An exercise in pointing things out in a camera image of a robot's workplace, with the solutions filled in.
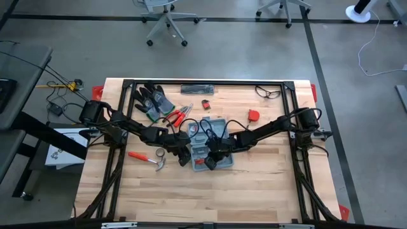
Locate black power adapter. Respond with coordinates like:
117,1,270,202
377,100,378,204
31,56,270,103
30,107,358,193
46,103,64,117

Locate black keyboard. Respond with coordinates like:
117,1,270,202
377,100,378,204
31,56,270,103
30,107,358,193
0,78,17,115

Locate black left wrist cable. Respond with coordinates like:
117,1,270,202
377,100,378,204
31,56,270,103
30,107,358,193
167,116,200,141

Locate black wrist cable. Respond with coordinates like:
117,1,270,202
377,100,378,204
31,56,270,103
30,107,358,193
199,118,252,141
167,116,200,141

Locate red-handled claw hammer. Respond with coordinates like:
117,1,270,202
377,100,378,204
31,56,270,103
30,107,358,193
127,151,167,172

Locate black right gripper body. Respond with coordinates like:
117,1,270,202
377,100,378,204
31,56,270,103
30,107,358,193
205,135,238,160

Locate clear safety glasses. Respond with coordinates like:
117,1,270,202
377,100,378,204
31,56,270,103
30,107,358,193
254,85,282,100

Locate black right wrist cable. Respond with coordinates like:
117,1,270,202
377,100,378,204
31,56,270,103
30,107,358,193
199,118,252,141

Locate white cardboard box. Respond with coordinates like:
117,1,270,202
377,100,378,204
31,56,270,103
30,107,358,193
44,127,90,171

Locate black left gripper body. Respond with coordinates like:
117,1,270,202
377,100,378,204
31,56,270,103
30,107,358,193
163,130,193,157

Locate black table leg beam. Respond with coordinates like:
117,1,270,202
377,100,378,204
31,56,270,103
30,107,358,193
11,111,88,200

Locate black zip tie bag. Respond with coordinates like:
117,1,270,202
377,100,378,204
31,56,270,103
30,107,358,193
180,83,215,95

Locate white round fan base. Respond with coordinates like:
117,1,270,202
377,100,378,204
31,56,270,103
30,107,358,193
345,0,378,24

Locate black aluminium table frame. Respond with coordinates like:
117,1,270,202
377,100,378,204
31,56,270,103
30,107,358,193
74,78,343,223

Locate red tape measure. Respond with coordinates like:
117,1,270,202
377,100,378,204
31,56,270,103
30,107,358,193
244,109,261,130

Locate silver metal bracket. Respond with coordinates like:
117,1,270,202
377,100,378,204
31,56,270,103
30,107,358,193
100,222,137,229
279,223,315,229

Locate grey office chair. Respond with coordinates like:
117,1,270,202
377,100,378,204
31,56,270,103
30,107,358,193
132,0,204,48
255,0,313,29

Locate red-handled pliers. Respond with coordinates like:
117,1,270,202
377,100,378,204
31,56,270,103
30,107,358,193
163,106,188,124

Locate yellow cable connector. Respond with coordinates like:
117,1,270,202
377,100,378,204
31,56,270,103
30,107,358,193
35,79,84,93

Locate white floor cable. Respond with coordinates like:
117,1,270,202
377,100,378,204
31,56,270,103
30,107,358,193
357,11,407,77

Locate grey plastic tool case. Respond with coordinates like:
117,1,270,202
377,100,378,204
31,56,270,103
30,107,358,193
186,118,235,173

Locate grey desk corner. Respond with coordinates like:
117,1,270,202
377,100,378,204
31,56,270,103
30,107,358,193
386,0,407,23

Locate grey side table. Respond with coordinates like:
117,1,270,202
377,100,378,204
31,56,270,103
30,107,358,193
0,43,53,131
0,129,27,184

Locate red-handled screwdriver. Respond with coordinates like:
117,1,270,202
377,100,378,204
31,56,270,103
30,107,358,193
173,103,194,128

